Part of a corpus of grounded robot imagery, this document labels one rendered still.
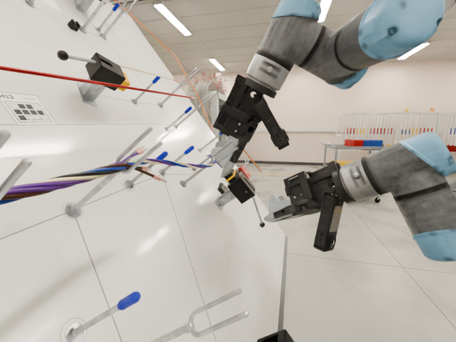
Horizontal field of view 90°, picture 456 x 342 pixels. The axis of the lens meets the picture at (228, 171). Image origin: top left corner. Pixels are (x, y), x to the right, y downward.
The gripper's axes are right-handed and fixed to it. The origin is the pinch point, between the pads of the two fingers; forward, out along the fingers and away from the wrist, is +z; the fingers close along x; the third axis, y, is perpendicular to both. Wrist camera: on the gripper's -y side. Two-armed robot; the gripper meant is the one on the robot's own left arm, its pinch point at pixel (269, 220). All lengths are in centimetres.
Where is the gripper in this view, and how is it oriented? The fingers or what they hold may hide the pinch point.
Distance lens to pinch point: 58.9
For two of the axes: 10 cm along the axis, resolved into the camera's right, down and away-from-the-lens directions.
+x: -7.1, -1.6, -6.8
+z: -6.8, 3.9, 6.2
